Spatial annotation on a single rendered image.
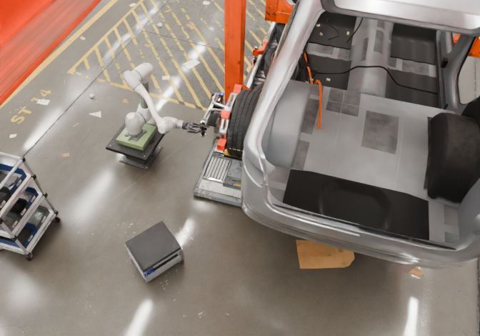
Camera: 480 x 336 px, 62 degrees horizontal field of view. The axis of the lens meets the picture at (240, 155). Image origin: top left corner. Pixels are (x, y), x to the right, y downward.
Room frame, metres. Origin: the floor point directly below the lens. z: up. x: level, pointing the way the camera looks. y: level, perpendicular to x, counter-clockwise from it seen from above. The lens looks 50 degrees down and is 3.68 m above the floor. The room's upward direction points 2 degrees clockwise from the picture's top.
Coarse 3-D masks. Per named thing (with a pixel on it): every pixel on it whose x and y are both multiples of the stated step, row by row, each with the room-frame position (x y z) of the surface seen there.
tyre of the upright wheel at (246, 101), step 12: (240, 96) 2.78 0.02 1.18; (252, 96) 2.79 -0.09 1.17; (240, 108) 2.64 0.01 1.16; (252, 108) 2.64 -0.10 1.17; (240, 120) 2.54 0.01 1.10; (228, 132) 2.49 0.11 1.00; (240, 132) 2.46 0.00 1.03; (228, 144) 2.44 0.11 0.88; (240, 144) 2.42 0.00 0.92; (240, 156) 2.43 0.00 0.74
